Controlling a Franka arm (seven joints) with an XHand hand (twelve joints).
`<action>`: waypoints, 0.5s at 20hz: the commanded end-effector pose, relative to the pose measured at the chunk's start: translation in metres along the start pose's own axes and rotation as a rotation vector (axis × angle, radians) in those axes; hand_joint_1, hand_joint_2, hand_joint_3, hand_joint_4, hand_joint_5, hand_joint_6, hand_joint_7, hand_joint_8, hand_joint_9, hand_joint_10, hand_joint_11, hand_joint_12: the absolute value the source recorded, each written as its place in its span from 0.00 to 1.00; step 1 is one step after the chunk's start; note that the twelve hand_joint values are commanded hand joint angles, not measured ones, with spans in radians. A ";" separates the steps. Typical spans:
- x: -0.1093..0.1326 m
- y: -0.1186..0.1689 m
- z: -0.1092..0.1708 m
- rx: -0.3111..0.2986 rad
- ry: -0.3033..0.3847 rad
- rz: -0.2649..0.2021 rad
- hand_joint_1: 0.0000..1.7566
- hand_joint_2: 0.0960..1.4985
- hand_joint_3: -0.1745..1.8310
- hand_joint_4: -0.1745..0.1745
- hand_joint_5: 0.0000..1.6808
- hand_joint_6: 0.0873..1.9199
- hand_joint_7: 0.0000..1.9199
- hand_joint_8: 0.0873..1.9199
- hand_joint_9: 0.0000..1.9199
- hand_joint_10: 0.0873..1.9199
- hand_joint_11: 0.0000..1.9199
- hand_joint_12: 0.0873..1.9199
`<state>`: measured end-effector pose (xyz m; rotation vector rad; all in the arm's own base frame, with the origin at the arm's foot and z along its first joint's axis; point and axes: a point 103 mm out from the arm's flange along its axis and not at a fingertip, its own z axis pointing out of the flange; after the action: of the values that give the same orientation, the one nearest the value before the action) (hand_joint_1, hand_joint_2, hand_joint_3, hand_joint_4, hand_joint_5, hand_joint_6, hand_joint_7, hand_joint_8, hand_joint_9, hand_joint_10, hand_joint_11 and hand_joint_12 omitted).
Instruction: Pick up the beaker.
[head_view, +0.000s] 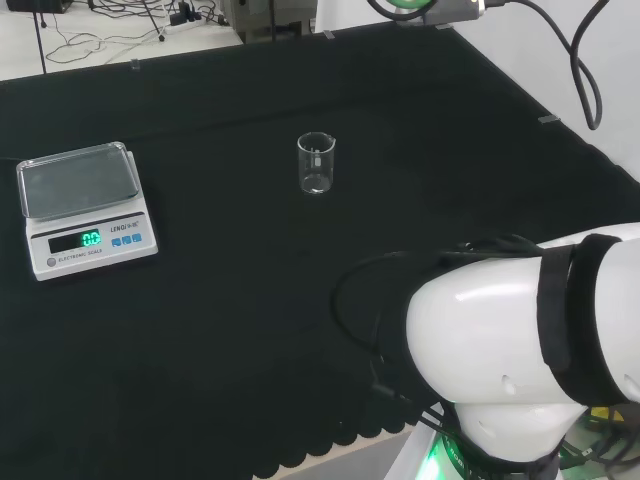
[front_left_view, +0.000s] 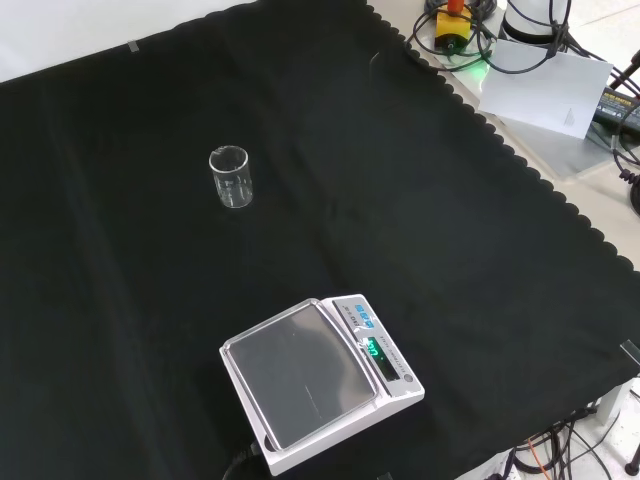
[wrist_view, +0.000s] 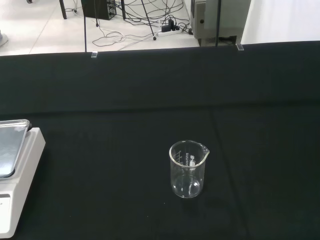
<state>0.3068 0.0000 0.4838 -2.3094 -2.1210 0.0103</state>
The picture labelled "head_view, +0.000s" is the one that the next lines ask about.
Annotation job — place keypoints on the black stand pole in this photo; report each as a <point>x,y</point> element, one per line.
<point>40,35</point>

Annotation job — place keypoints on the white electronic balance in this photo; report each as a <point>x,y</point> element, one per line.
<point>90,235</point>

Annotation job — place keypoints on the black tripod leg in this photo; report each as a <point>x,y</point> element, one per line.
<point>152,20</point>

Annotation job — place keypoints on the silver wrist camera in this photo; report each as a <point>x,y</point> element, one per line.
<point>460,11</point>

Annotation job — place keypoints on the black bench cloth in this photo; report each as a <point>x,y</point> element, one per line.
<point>225,325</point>

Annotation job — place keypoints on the grey cabinet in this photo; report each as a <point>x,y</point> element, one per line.
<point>270,22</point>

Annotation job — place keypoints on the clear glass beaker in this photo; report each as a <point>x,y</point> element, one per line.
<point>316,170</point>

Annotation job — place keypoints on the white power strip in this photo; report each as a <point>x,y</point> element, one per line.
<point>182,26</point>

